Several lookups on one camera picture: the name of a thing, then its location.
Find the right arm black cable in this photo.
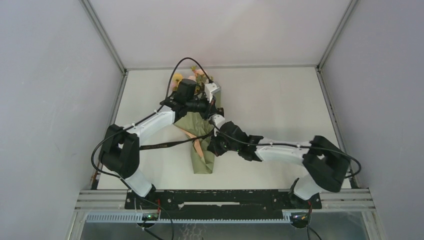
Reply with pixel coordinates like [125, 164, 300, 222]
[211, 124, 363, 240]

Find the yellow fake flower stem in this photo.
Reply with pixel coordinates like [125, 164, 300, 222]
[170, 73, 184, 91]

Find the orange wrapping paper sheet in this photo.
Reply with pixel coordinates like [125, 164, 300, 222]
[169, 91, 215, 174]

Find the black ribbon strap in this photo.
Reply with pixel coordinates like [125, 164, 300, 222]
[139, 125, 216, 152]

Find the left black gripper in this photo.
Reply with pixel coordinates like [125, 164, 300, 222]
[185, 91, 219, 121]

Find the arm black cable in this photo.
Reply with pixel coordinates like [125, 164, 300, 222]
[211, 124, 363, 240]
[90, 57, 215, 240]

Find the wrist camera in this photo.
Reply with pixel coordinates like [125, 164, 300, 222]
[209, 114, 226, 137]
[173, 78, 221, 103]

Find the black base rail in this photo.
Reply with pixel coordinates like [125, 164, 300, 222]
[124, 189, 322, 222]

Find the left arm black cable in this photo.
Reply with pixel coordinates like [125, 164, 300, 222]
[90, 57, 215, 240]

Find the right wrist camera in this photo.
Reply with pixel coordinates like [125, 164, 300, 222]
[209, 114, 226, 137]

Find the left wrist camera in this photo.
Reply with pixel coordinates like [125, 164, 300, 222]
[173, 78, 221, 103]

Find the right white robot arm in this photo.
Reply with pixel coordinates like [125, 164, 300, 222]
[207, 119, 351, 208]

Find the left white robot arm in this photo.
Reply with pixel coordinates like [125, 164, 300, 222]
[96, 95, 219, 209]

